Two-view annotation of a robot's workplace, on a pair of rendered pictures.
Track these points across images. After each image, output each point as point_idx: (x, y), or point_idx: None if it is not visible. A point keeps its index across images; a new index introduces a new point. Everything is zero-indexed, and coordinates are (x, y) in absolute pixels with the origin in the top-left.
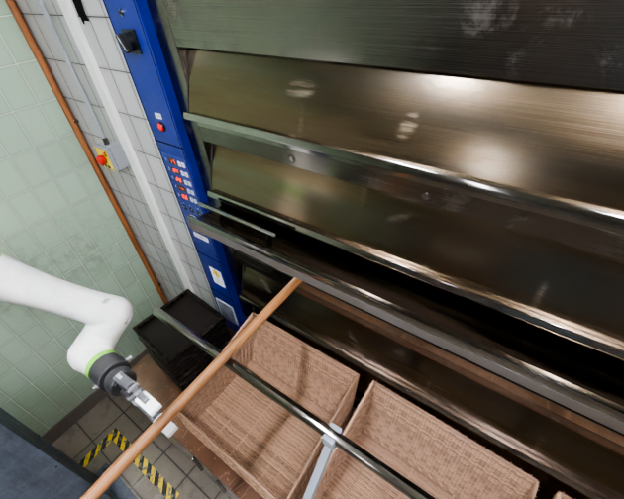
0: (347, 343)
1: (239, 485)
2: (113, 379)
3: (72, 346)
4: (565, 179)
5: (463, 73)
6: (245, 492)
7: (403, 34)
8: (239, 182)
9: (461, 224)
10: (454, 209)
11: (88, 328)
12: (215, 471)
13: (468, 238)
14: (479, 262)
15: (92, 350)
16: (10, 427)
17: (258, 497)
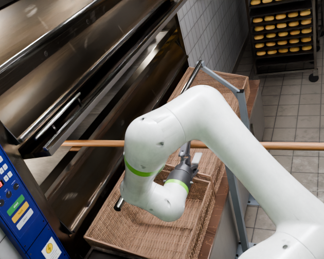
0: (115, 151)
1: (210, 232)
2: (184, 154)
3: (169, 199)
4: None
5: None
6: (212, 227)
7: None
8: (28, 109)
9: (95, 28)
10: (94, 19)
11: (153, 187)
12: (209, 250)
13: (100, 30)
14: (108, 34)
15: (168, 186)
16: None
17: (212, 219)
